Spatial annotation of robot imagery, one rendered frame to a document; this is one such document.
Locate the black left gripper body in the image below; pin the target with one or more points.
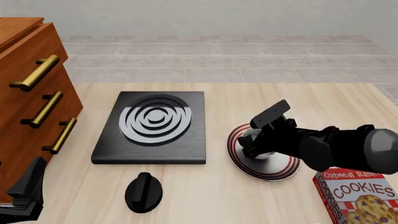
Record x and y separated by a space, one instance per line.
18 213

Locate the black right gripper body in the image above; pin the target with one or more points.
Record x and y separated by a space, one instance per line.
278 137

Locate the flat black stove plate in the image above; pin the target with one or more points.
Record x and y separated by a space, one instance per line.
115 149

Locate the large wooden drawer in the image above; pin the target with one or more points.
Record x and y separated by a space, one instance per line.
18 58

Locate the wooden cabinet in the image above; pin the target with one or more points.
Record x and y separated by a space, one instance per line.
12 130

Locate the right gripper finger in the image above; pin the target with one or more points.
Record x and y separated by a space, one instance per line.
251 154
246 142

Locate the round black stove knob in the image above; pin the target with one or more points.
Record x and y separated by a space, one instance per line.
143 193

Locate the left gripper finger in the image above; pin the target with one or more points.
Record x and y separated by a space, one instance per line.
31 184

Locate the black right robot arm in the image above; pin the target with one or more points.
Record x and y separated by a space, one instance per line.
345 149

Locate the printed cookies box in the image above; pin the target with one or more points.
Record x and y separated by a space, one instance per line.
357 193

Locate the plate with red rings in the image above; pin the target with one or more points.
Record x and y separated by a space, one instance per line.
270 169

